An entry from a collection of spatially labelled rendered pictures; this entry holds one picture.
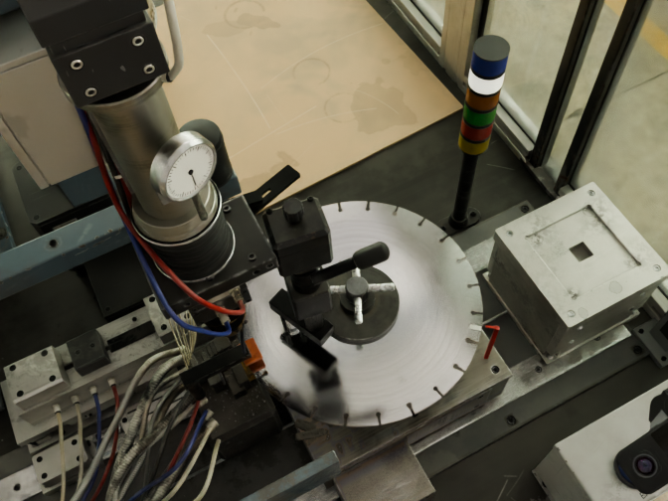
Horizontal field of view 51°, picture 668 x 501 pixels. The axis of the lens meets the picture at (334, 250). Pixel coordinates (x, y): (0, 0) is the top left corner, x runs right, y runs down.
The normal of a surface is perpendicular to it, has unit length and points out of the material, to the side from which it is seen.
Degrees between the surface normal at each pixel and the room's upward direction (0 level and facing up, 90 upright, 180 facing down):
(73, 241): 0
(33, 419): 90
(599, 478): 0
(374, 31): 0
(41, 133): 90
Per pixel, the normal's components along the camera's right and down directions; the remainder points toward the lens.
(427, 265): -0.05, -0.50
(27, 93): 0.46, 0.76
